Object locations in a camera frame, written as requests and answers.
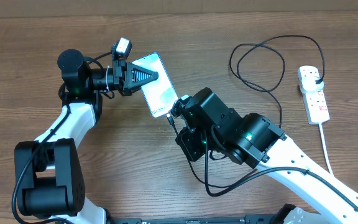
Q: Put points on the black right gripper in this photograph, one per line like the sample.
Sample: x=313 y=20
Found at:
x=189 y=144

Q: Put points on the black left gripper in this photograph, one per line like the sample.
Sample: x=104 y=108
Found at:
x=124 y=74

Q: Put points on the Samsung Galaxy smartphone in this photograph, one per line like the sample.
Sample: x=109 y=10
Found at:
x=159 y=94

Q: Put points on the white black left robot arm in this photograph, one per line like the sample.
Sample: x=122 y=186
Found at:
x=49 y=181

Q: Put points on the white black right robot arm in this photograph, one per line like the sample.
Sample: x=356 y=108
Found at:
x=257 y=142

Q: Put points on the white charger plug adapter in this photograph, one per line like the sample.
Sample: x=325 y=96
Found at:
x=310 y=85

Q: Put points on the white power strip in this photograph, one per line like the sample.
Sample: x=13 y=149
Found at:
x=315 y=103

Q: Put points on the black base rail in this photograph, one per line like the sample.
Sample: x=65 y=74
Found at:
x=247 y=219

